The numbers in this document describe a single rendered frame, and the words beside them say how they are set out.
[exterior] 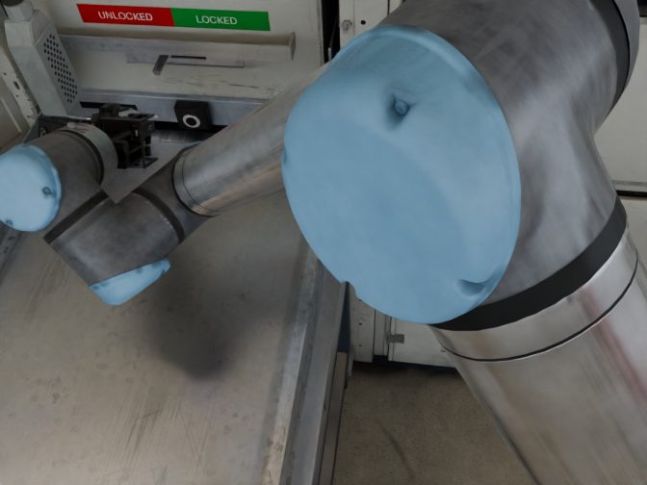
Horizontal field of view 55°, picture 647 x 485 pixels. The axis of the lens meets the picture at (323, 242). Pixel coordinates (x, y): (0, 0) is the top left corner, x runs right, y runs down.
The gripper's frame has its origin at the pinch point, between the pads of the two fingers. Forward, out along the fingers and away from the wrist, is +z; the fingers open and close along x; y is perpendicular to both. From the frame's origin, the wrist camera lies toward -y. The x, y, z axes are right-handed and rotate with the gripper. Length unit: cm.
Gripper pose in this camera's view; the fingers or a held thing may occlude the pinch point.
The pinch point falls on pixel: (134, 121)
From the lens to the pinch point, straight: 109.4
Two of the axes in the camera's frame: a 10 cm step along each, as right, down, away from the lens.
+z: 1.4, -3.9, 9.1
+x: 0.3, -9.2, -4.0
